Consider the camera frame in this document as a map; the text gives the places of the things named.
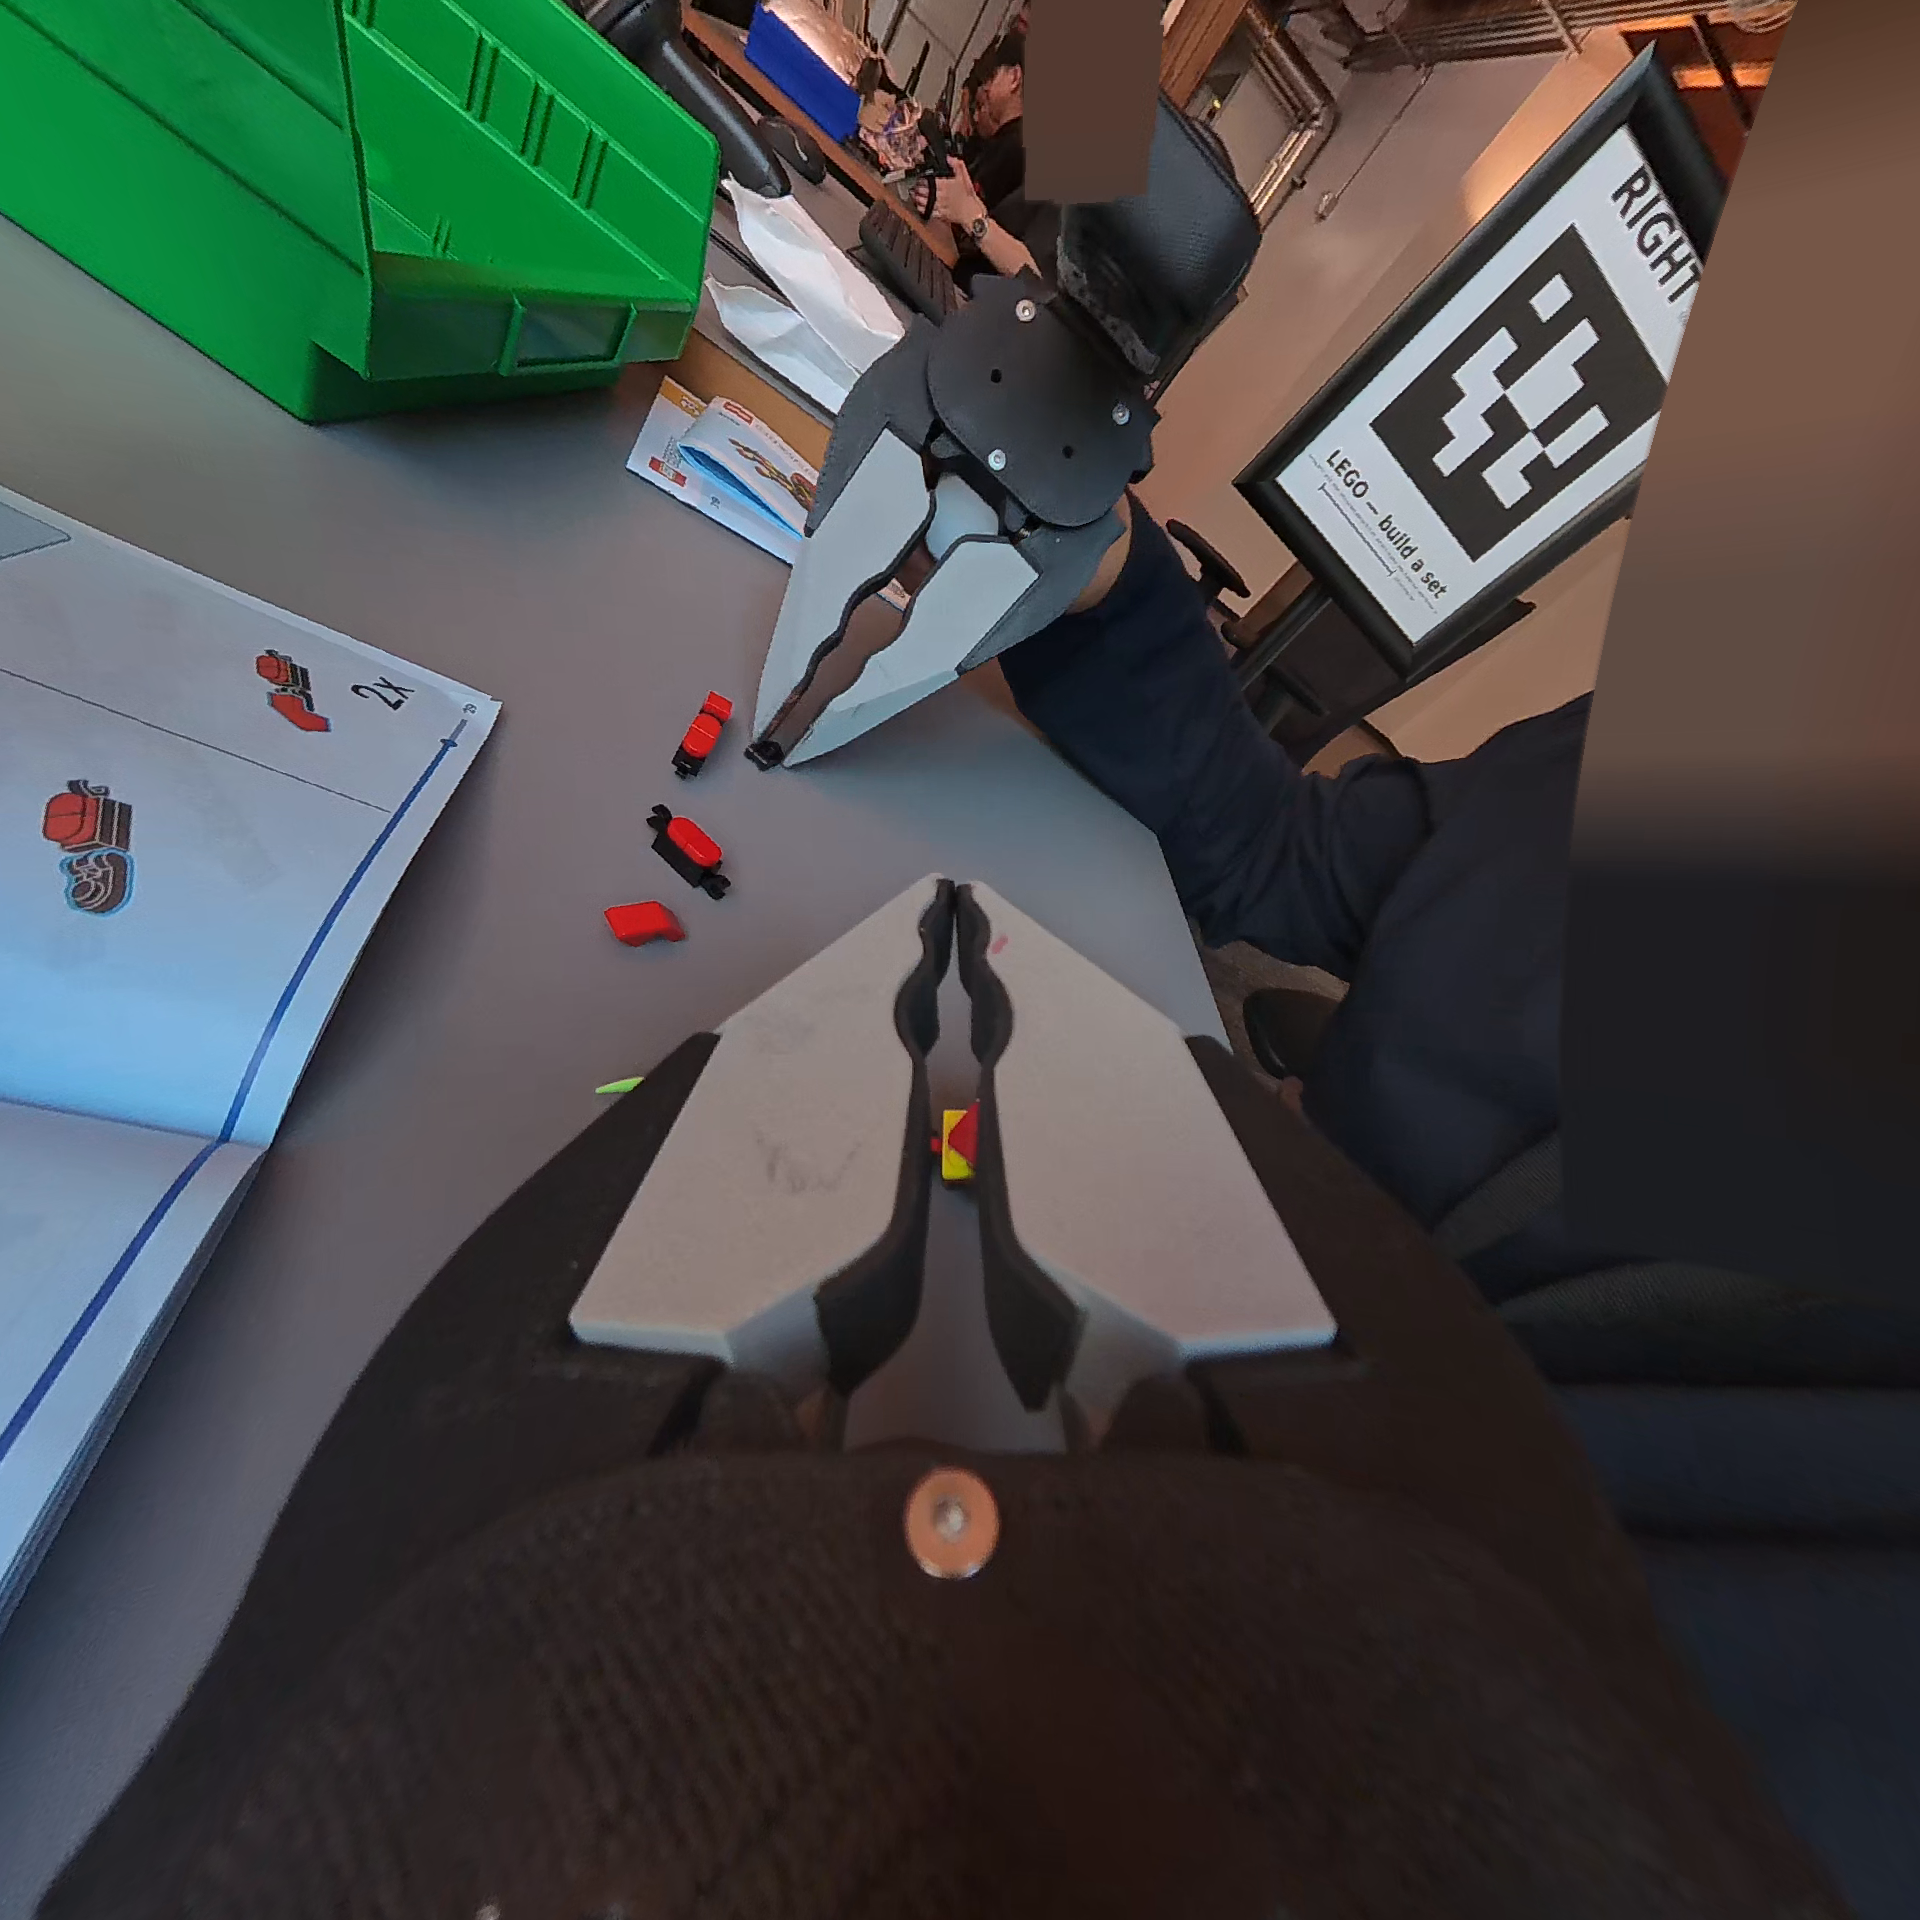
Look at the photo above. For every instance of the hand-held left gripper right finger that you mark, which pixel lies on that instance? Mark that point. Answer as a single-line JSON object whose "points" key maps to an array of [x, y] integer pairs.
{"points": [[1141, 1201]]}

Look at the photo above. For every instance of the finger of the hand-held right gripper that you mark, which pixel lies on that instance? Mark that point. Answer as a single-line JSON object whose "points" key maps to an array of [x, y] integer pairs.
{"points": [[855, 525], [955, 601]]}

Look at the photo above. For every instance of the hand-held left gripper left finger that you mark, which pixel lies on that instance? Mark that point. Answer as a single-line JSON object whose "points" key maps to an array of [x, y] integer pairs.
{"points": [[750, 1201]]}

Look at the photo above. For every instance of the yellow and red lego piece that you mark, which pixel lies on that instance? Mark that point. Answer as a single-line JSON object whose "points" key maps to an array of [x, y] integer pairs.
{"points": [[964, 1141]]}

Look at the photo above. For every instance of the person's right forearm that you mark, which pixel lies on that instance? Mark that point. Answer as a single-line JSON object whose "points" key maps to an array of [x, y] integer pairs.
{"points": [[1155, 706]]}

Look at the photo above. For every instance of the red and black lego assembly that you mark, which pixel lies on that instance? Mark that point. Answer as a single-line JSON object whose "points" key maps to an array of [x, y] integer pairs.
{"points": [[702, 732], [692, 849]]}

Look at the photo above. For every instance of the red curved lego piece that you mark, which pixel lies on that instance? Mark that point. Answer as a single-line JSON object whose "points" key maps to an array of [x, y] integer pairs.
{"points": [[644, 923]]}

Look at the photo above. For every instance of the small instruction booklet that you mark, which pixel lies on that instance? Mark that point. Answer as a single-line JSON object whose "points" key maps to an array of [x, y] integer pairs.
{"points": [[721, 466]]}

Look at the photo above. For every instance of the black keyboard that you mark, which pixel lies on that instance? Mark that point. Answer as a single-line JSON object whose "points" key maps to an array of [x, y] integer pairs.
{"points": [[902, 255]]}

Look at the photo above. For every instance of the white paper bag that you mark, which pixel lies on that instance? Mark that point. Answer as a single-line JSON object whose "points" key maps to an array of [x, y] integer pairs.
{"points": [[797, 285]]}

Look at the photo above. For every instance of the black sign stand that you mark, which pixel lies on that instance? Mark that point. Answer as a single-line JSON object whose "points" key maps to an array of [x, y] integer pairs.
{"points": [[1319, 661]]}

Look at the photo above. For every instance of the person's dark clothed body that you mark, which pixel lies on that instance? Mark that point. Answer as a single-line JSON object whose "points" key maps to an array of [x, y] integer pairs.
{"points": [[1441, 974]]}

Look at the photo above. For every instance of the blue box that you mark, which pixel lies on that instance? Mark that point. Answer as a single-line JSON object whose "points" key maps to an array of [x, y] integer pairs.
{"points": [[803, 60]]}

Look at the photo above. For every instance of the black framed tag sign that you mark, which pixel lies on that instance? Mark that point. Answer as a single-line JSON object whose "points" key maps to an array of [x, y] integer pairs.
{"points": [[1516, 390]]}

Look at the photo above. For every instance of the black handheld device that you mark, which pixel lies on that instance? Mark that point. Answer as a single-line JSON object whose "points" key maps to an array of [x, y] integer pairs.
{"points": [[675, 60]]}

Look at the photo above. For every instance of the large open instruction booklet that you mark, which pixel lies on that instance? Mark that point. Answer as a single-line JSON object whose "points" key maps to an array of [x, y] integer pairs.
{"points": [[166, 962]]}

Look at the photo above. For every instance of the green plastic storage bin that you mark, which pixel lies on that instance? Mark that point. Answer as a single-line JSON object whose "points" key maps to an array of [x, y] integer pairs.
{"points": [[226, 196]]}

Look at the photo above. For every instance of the wooden shelf rack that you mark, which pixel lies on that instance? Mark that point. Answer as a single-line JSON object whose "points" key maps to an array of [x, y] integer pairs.
{"points": [[1705, 33]]}

